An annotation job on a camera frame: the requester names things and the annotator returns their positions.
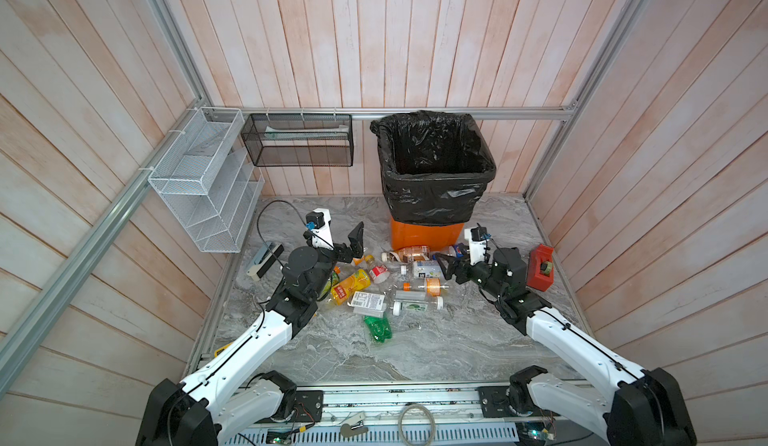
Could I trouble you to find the black wire mesh basket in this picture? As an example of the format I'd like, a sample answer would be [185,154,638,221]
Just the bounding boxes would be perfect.
[241,112,354,167]

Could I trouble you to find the yellow orange juice bottle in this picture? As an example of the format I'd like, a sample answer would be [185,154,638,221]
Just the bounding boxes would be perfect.
[331,269,372,305]

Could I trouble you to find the orange label clear bottle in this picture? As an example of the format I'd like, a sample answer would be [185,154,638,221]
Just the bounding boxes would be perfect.
[402,277,448,297]

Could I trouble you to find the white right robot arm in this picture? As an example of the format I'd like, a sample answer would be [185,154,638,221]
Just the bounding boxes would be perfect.
[435,248,697,445]

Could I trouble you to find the white wire mesh shelf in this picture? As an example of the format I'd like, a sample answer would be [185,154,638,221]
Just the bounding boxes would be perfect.
[149,108,264,253]

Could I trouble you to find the yellow calculator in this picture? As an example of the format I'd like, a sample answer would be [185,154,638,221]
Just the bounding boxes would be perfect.
[213,342,233,358]

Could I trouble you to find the white cap clear bottle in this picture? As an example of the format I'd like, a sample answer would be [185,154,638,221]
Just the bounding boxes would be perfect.
[392,295,445,316]

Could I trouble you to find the small brown tea bottle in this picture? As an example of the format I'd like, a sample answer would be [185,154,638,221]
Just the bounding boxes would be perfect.
[381,246,430,263]

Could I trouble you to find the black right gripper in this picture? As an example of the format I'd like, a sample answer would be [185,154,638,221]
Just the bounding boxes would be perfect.
[436,243,505,302]

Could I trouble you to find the coiled white cable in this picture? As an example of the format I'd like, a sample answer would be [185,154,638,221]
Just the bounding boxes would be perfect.
[397,403,437,446]

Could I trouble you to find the crushed green bottle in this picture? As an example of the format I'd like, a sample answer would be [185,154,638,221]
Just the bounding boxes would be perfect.
[363,316,392,343]

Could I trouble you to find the white stapler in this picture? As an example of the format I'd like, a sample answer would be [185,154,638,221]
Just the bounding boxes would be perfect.
[246,242,284,281]

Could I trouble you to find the white label bottle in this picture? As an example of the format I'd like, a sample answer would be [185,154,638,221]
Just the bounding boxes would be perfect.
[348,291,387,318]

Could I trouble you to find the red white small bottle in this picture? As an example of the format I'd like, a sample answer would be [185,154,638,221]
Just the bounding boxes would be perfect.
[368,264,391,284]

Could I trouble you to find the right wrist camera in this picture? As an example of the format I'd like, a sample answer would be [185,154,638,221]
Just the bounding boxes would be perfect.
[464,224,491,266]

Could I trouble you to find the red tape dispenser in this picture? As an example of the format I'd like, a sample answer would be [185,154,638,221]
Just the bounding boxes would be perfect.
[526,244,554,291]

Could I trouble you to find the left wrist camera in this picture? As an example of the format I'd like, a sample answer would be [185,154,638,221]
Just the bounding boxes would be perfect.
[304,208,334,250]

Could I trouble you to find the orange trash bin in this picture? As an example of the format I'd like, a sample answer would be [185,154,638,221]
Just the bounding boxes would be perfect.
[390,218,465,251]

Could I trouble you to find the black trash bag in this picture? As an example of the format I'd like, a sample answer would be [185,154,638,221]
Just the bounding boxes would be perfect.
[370,110,497,226]

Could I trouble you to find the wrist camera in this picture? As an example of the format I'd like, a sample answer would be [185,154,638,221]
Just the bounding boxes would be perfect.
[304,208,334,250]
[464,224,491,266]

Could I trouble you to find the clear long label bottle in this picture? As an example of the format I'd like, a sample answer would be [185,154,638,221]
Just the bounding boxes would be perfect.
[401,260,444,278]

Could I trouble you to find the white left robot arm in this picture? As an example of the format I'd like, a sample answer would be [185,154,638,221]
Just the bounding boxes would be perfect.
[136,209,364,445]

